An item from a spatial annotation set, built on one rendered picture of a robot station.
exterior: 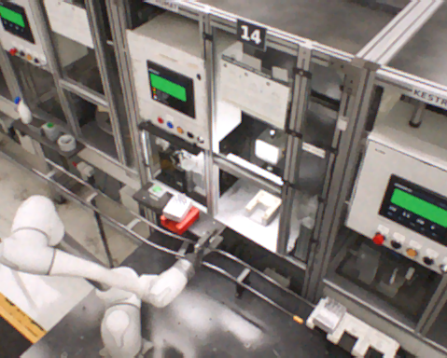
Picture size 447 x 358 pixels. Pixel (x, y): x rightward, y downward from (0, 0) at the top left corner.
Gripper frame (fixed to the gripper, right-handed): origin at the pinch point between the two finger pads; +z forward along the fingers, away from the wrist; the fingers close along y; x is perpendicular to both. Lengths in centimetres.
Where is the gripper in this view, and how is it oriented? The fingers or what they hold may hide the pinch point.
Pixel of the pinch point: (216, 235)
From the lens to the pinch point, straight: 216.5
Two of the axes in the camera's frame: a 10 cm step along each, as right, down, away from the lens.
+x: -8.1, -4.2, 4.2
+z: 5.9, -5.7, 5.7
